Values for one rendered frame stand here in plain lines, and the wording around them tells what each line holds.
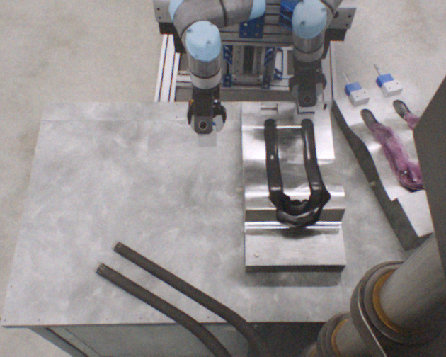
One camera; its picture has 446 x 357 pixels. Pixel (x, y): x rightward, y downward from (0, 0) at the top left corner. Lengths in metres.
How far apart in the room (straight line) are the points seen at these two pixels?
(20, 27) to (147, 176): 1.83
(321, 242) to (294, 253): 0.08
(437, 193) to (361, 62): 2.57
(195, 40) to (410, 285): 0.76
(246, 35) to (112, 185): 0.77
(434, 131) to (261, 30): 1.57
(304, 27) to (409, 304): 0.78
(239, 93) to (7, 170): 1.16
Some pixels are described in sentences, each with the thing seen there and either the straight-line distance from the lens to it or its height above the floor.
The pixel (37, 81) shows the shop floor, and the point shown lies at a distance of 2.89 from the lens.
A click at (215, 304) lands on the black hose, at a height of 0.91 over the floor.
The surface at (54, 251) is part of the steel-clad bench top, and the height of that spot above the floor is 0.80.
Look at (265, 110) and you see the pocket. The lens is 1.55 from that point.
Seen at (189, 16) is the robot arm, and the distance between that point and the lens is 1.20.
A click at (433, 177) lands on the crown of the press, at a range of 0.36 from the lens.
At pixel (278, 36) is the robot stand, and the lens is 1.93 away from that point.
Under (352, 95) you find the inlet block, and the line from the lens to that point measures 1.61.
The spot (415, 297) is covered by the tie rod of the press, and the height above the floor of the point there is 1.64.
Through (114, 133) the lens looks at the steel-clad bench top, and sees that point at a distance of 1.61.
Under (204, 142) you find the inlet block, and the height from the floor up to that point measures 0.93.
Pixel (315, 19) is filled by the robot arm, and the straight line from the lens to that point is 1.20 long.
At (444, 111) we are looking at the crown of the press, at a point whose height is 1.86.
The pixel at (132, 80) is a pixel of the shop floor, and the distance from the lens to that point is 2.77.
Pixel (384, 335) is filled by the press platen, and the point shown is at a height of 1.54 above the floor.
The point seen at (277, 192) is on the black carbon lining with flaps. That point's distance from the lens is 1.36.
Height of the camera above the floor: 2.12
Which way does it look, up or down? 62 degrees down
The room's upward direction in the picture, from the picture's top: straight up
